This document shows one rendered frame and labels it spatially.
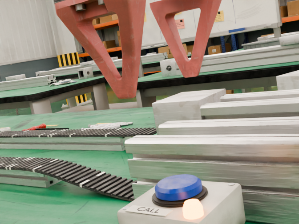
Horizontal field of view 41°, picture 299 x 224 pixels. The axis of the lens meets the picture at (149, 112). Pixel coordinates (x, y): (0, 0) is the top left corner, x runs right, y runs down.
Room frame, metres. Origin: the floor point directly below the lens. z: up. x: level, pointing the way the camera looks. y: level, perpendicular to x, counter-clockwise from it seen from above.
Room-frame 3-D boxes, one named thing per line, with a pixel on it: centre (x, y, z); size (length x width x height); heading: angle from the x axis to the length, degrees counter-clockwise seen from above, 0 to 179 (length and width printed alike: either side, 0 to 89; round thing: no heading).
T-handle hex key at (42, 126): (1.12, 0.28, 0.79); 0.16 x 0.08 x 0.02; 52
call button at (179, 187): (0.33, -0.01, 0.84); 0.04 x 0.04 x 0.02
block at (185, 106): (0.67, -0.06, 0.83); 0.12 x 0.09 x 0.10; 143
